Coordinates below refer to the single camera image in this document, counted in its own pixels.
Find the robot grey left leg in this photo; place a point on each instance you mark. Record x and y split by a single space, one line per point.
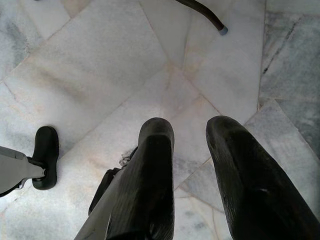
15 167

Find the robot grey leg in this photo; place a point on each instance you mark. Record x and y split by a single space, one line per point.
15 167
98 212

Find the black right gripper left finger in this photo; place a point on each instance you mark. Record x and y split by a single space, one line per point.
150 180

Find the robot black left foot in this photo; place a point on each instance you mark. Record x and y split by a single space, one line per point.
46 147

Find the robot grey right leg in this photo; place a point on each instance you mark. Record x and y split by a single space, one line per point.
98 212

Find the dark chair leg grey cap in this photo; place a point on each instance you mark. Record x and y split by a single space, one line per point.
207 15

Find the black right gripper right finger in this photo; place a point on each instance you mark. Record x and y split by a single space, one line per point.
255 190

